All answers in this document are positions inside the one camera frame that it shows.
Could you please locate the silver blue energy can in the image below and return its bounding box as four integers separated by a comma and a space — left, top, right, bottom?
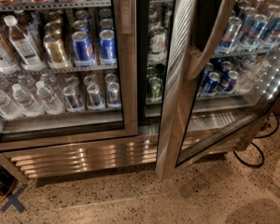
260, 13, 280, 49
239, 14, 269, 51
217, 16, 243, 54

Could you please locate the silver diet cola can left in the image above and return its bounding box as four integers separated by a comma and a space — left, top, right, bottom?
63, 86, 84, 112

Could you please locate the blue pepsi can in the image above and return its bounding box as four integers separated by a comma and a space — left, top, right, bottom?
72, 31, 95, 67
99, 30, 117, 64

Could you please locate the blue Pepsi can left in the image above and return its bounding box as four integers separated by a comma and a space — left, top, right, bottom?
72, 31, 95, 67

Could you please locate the orange cable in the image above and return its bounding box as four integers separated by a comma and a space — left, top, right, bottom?
0, 178, 19, 209

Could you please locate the water bottle far left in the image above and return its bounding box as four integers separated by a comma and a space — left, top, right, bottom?
0, 90, 22, 119

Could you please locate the white 7up can left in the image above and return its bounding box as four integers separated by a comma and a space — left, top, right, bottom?
148, 26, 166, 62

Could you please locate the gold soda can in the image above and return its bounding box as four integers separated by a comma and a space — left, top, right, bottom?
43, 34, 72, 69

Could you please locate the black power cable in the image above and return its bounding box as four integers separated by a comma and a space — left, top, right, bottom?
232, 113, 280, 169

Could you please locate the water bottle right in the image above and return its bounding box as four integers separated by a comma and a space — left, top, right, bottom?
36, 81, 63, 115

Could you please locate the silver diet cola can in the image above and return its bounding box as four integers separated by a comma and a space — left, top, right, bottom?
87, 83, 104, 109
63, 86, 84, 112
107, 82, 121, 107

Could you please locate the water bottle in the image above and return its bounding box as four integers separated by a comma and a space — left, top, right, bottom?
0, 90, 22, 119
12, 83, 44, 117
36, 81, 63, 115

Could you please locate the iced tea bottle far left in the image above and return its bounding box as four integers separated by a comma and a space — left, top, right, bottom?
0, 34, 20, 74

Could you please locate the green soda can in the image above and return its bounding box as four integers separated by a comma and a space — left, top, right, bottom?
147, 77, 162, 102

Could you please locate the silver diet cola can middle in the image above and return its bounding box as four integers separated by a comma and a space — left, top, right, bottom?
87, 83, 104, 109

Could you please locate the blue Pepsi can right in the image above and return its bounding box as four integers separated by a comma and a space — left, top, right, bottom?
99, 30, 117, 64

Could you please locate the water bottle right compartment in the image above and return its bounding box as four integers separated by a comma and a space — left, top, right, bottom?
235, 60, 270, 94

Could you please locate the silver diet cola can right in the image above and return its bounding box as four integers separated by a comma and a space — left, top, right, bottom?
107, 82, 121, 107

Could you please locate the glass fridge door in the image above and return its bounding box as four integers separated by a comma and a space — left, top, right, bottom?
0, 0, 136, 152
156, 0, 280, 178

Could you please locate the water bottle middle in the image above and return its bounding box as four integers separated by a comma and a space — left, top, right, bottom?
12, 83, 44, 117

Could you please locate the iced tea bottle white cap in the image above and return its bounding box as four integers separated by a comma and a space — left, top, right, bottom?
4, 15, 45, 71

